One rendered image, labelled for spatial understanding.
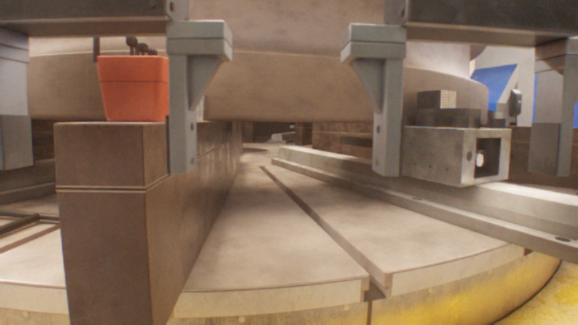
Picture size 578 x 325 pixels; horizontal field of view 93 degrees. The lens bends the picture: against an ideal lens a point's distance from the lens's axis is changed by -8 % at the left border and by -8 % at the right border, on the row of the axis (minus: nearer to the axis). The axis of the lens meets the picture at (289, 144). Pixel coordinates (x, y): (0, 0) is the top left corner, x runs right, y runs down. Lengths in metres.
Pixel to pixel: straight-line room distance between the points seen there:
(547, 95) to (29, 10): 0.37
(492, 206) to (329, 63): 0.82
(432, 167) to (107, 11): 1.20
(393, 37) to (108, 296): 0.54
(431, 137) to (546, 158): 1.00
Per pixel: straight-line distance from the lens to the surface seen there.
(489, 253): 1.12
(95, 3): 0.23
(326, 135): 2.87
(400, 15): 0.22
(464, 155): 1.21
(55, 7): 0.25
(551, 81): 0.30
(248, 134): 4.85
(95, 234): 0.55
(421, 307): 1.02
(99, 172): 0.52
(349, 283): 0.81
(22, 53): 0.30
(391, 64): 0.21
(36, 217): 1.37
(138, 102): 0.63
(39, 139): 1.93
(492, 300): 1.29
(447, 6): 0.23
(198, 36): 0.21
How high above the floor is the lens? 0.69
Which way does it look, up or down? 5 degrees down
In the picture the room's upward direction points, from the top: 1 degrees clockwise
